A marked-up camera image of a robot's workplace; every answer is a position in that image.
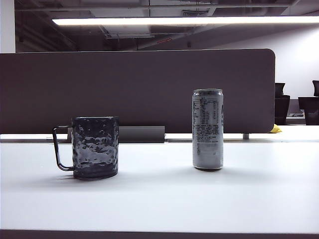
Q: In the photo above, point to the long white ceiling light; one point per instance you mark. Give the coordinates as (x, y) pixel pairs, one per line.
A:
(174, 21)

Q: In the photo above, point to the dark textured glass mug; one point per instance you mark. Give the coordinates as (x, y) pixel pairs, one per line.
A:
(94, 149)

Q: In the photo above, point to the black office chair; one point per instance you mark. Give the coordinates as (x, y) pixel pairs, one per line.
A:
(310, 109)
(316, 88)
(282, 109)
(279, 88)

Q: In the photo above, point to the dark grey desk divider panel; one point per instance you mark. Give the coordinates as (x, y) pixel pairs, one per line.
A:
(137, 87)

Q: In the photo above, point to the small yellow object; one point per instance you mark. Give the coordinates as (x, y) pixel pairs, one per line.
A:
(276, 129)

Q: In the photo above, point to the silver slim metal can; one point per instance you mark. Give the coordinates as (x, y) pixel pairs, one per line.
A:
(208, 139)

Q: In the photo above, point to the grey divider foot bracket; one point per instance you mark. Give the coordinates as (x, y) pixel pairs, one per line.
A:
(245, 136)

